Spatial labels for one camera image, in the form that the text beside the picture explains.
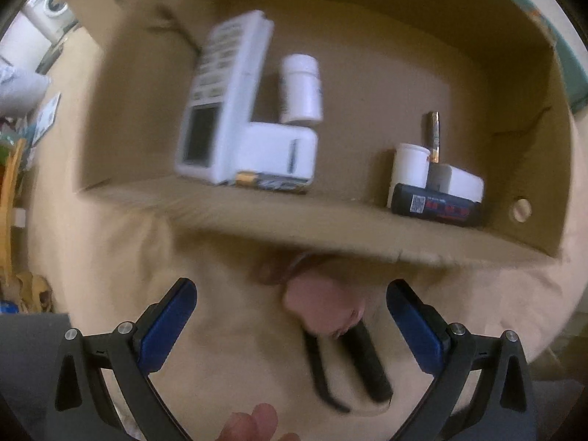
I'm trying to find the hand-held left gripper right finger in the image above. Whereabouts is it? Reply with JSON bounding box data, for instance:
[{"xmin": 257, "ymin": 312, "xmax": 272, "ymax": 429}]
[{"xmin": 386, "ymin": 279, "xmax": 540, "ymax": 441}]

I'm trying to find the white washing machine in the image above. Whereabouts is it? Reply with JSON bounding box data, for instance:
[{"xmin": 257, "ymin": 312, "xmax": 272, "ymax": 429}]
[{"xmin": 21, "ymin": 0, "xmax": 81, "ymax": 40}]

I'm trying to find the white remote control with screen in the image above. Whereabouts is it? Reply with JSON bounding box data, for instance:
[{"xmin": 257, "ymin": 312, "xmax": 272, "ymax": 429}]
[{"xmin": 175, "ymin": 10, "xmax": 275, "ymax": 185}]

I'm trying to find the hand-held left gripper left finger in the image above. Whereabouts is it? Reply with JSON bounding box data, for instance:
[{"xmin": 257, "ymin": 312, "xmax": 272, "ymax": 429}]
[{"xmin": 43, "ymin": 277, "xmax": 198, "ymax": 441}]

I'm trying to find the beige blanket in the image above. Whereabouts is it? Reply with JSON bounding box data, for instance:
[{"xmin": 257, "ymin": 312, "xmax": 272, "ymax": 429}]
[{"xmin": 21, "ymin": 32, "xmax": 575, "ymax": 441}]

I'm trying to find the black strap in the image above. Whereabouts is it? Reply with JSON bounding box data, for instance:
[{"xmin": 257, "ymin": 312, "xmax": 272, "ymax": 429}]
[{"xmin": 301, "ymin": 322, "xmax": 352, "ymax": 413}]

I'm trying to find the black box with red label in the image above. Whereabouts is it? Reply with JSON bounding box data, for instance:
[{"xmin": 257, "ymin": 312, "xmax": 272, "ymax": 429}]
[{"xmin": 390, "ymin": 183, "xmax": 482, "ymax": 227}]

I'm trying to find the black bar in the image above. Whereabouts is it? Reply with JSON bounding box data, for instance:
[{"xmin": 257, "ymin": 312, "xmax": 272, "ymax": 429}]
[{"xmin": 344, "ymin": 322, "xmax": 394, "ymax": 402}]

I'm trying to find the white plastic bag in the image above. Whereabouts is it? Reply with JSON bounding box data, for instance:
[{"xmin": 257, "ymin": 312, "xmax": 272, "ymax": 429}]
[{"xmin": 0, "ymin": 53, "xmax": 52, "ymax": 118}]

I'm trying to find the black and yellow battery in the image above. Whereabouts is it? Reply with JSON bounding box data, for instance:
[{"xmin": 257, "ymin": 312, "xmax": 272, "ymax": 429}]
[{"xmin": 234, "ymin": 171, "xmax": 309, "ymax": 194}]

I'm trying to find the white cylindrical container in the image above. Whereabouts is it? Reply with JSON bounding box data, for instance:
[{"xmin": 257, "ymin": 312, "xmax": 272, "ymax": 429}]
[{"xmin": 387, "ymin": 142, "xmax": 431, "ymax": 208}]

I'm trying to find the white pill bottle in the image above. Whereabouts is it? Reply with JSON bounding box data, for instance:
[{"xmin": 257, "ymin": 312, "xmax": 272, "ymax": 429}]
[{"xmin": 279, "ymin": 54, "xmax": 323, "ymax": 126}]

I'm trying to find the brown cardboard box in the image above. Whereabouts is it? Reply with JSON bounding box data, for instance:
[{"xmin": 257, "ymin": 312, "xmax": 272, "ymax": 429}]
[{"xmin": 76, "ymin": 0, "xmax": 575, "ymax": 269}]

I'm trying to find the small white adapter cube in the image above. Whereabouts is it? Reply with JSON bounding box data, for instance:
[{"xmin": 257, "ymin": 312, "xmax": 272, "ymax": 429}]
[{"xmin": 427, "ymin": 163, "xmax": 484, "ymax": 204}]

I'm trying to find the white rounded charger block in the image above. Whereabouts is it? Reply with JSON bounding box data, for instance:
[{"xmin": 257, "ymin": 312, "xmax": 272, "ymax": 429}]
[{"xmin": 232, "ymin": 122, "xmax": 319, "ymax": 185}]

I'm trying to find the gold pen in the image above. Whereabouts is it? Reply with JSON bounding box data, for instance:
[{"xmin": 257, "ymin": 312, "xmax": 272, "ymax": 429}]
[{"xmin": 428, "ymin": 111, "xmax": 442, "ymax": 165}]

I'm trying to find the yellow wooden frame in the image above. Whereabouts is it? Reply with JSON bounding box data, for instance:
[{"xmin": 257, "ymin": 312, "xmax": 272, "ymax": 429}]
[{"xmin": 0, "ymin": 137, "xmax": 29, "ymax": 286}]

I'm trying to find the printed card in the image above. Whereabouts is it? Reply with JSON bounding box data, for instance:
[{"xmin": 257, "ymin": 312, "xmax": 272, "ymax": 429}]
[{"xmin": 30, "ymin": 92, "xmax": 64, "ymax": 148}]

